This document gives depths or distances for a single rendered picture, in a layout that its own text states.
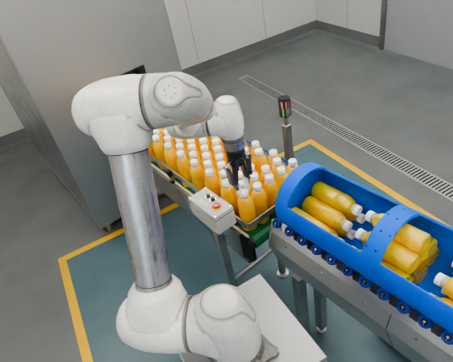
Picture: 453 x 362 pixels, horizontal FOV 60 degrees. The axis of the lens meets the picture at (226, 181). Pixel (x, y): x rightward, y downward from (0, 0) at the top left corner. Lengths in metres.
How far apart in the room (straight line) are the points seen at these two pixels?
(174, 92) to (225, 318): 0.56
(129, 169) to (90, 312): 2.12
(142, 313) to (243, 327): 0.27
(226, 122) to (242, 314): 0.69
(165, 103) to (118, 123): 0.14
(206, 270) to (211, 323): 1.87
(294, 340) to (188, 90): 0.80
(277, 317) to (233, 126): 0.67
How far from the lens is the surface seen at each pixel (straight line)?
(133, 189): 0.99
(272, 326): 1.31
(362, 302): 1.60
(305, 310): 2.18
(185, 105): 0.87
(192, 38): 5.79
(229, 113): 1.42
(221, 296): 1.06
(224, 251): 1.90
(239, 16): 6.07
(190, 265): 2.97
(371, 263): 1.38
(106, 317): 2.93
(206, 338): 1.09
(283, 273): 2.75
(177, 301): 1.11
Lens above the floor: 2.18
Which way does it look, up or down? 37 degrees down
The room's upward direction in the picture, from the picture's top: 13 degrees counter-clockwise
